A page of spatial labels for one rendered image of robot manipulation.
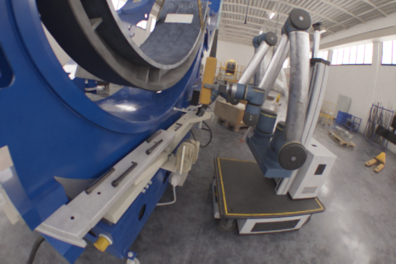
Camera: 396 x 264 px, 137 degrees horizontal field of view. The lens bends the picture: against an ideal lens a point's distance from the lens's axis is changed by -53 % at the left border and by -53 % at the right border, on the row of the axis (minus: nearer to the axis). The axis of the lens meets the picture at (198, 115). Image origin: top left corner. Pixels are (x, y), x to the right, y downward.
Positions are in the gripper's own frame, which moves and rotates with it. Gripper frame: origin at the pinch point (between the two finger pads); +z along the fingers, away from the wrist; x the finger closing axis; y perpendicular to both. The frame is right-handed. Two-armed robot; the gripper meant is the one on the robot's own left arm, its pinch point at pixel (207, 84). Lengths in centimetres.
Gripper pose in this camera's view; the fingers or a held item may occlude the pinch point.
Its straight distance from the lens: 114.1
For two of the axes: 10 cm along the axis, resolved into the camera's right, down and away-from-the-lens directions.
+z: -9.6, -2.1, 1.6
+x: -2.1, 2.5, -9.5
